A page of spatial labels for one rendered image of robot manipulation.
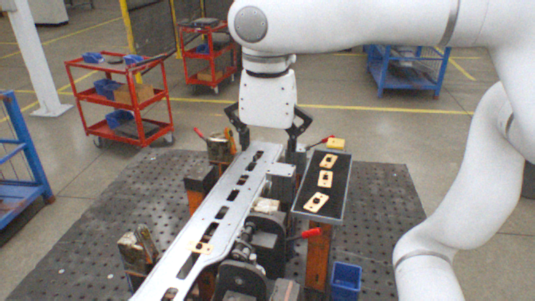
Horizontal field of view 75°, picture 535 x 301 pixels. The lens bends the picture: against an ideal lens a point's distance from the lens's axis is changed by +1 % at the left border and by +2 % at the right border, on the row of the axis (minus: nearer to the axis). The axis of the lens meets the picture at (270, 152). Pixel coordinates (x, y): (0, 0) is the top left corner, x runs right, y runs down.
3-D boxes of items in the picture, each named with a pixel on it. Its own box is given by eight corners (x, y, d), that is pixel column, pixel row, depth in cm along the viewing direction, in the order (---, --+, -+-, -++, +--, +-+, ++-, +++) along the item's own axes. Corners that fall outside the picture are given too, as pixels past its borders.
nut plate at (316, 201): (317, 193, 102) (317, 189, 102) (329, 197, 100) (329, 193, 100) (302, 208, 96) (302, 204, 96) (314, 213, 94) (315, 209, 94)
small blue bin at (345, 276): (332, 277, 133) (333, 260, 128) (358, 283, 130) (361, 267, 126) (328, 301, 123) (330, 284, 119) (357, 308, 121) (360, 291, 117)
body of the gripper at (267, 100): (301, 60, 61) (298, 118, 67) (246, 55, 64) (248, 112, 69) (291, 72, 55) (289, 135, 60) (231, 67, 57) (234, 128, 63)
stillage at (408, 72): (365, 72, 587) (374, 11, 540) (415, 73, 581) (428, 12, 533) (377, 98, 484) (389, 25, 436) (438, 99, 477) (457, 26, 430)
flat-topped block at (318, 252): (308, 268, 136) (315, 172, 114) (328, 273, 134) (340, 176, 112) (302, 289, 128) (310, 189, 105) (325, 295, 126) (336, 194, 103)
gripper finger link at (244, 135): (249, 114, 67) (250, 145, 70) (233, 112, 68) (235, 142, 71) (243, 121, 64) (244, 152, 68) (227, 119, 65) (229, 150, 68)
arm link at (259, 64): (299, 46, 60) (298, 64, 62) (251, 43, 63) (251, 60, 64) (288, 59, 54) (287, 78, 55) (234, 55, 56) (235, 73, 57)
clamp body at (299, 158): (284, 204, 170) (286, 139, 152) (306, 209, 168) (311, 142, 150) (279, 216, 162) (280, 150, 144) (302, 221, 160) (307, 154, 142)
